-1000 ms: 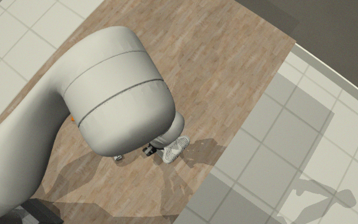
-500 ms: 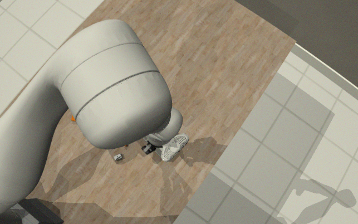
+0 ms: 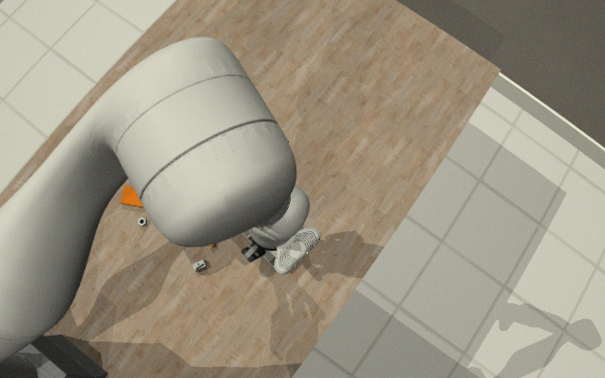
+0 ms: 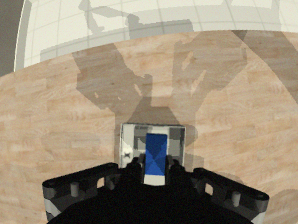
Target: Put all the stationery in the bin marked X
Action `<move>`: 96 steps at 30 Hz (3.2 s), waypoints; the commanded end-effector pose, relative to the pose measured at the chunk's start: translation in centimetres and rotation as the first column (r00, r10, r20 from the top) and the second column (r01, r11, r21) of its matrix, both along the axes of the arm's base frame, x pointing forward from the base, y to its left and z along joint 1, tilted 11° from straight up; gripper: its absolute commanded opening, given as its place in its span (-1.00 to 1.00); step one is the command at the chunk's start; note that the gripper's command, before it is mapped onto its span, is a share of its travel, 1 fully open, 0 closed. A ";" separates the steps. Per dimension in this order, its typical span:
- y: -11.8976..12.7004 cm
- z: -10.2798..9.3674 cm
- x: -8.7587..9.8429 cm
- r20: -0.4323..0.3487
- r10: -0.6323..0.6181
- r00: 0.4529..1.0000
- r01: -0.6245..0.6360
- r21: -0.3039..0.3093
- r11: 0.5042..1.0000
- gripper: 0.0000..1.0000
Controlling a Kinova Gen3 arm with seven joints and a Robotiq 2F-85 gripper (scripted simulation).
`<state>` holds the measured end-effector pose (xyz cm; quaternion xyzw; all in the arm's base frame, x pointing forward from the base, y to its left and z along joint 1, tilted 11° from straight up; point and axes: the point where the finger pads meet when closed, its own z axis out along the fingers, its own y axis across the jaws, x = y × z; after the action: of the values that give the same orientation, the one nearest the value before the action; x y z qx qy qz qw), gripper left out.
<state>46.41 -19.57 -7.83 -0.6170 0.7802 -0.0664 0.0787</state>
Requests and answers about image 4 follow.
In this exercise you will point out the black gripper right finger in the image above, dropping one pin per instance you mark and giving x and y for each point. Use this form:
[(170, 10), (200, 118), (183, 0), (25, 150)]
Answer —
[(242, 199)]

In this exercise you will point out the blue and white eraser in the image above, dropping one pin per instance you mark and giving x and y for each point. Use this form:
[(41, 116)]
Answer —
[(155, 151)]

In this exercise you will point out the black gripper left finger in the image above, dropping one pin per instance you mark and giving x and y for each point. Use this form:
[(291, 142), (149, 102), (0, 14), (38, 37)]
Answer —
[(61, 192)]

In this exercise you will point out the grey three-compartment bin rack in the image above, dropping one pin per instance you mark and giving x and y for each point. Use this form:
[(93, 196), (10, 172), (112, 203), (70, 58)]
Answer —
[(136, 139)]

